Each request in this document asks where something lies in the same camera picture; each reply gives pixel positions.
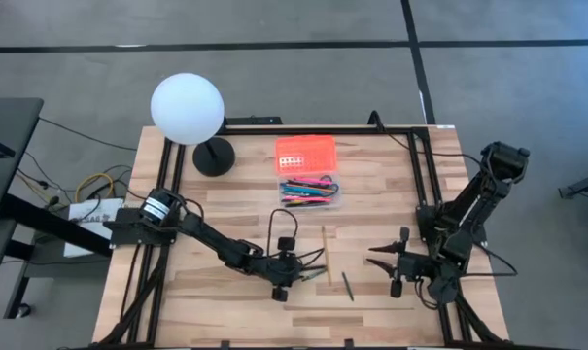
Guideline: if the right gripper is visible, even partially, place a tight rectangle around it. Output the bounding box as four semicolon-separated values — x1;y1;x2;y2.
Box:
364;226;438;299

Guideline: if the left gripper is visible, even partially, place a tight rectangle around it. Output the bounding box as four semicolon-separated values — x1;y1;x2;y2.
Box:
266;236;328;303

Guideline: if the green crayon white print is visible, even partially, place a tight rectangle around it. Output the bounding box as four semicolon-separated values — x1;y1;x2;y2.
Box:
300;269;329;284
341;270;356;303

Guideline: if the yellow wooden pencil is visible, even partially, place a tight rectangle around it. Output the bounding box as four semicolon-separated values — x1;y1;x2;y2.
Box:
321;225;333;287

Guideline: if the clear plastic supply box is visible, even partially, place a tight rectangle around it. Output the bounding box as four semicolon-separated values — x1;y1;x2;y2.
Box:
276;173;342;211

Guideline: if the black looped item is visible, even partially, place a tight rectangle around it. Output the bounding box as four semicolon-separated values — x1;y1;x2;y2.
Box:
317;174;341;198

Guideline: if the orange plastic box lid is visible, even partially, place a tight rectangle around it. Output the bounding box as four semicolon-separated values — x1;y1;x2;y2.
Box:
274;134;338;177

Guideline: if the white labelled box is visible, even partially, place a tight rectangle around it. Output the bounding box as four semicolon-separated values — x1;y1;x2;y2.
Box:
63;196;125;259

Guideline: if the white globe table lamp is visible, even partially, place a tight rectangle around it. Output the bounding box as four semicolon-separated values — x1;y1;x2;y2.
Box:
150;72;237;178

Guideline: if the grey stand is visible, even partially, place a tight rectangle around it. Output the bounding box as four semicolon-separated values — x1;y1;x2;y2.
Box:
557;168;588;201

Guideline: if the black desk leg bar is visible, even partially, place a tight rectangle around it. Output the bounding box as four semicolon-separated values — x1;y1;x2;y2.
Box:
0;192;114;258

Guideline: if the dark grey desk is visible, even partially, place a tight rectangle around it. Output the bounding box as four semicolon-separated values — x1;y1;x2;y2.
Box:
0;96;46;223

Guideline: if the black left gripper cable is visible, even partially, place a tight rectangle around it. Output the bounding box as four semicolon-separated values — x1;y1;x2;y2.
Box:
265;208;300;257

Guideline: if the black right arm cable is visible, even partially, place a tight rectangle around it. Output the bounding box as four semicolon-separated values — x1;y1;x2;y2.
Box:
367;109;487;167

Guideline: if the black aluminium table frame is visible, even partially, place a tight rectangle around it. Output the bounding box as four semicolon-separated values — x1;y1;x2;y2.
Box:
91;123;511;350

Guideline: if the yellow cable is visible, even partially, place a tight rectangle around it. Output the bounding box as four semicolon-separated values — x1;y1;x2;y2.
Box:
73;171;116;204

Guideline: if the black floor cable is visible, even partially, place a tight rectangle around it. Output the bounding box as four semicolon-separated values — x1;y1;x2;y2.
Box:
37;115;138;152

